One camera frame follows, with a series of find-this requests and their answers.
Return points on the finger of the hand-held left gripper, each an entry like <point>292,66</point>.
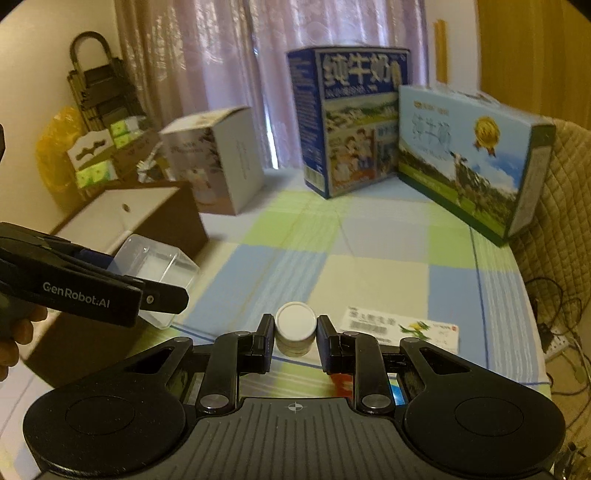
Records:
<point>164,297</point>
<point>94,262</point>

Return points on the pink lace curtain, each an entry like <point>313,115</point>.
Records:
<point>207,55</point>

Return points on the green tissue packs box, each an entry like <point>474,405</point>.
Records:
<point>90,147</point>

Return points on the stack of green tissue packs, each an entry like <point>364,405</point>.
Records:
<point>97,173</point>

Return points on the white cardboard carton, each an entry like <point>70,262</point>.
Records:
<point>240,161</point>

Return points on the beige quilted chair cover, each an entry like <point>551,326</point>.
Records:
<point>568,184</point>

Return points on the clear plastic box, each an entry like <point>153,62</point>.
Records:
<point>157,267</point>

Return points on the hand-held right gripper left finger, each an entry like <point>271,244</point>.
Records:
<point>268,341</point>

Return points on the blue milk carton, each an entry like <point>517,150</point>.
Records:
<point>351,138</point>

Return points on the white plastic item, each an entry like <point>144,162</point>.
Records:
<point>148,161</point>

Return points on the green milk carton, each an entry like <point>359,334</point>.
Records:
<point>438,152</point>

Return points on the black folding step stool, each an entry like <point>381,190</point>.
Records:
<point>97,87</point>

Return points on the red snack packet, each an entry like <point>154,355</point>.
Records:
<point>344,385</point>

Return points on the white power strip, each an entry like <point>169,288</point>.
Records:
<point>561,346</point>

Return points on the plaid tablecloth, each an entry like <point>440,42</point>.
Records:
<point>369,258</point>

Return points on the yellow plastic bag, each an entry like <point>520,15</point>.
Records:
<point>55,152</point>

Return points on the wooden door panel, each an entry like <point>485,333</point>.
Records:
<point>531,55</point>

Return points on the brown storage box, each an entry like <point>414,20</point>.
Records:
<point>191,221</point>

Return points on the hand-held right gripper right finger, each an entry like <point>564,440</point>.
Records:
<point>325,344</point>

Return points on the person's left hand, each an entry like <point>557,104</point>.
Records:
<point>18,341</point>

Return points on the white medicine box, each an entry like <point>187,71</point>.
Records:
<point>401,330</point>

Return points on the white round jar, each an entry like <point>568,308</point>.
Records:
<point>295,321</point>

